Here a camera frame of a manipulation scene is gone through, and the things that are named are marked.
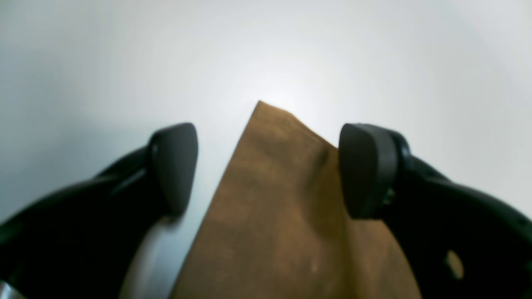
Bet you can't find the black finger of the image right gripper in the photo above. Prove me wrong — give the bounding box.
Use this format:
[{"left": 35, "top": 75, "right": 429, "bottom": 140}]
[{"left": 338, "top": 123, "right": 532, "bottom": 299}]

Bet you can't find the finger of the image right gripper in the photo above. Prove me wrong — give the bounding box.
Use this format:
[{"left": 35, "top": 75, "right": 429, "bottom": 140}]
[{"left": 0, "top": 123, "right": 198, "bottom": 299}]

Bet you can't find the brown t-shirt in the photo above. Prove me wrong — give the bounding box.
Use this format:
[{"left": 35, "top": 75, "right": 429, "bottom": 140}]
[{"left": 170, "top": 101, "right": 421, "bottom": 299}]

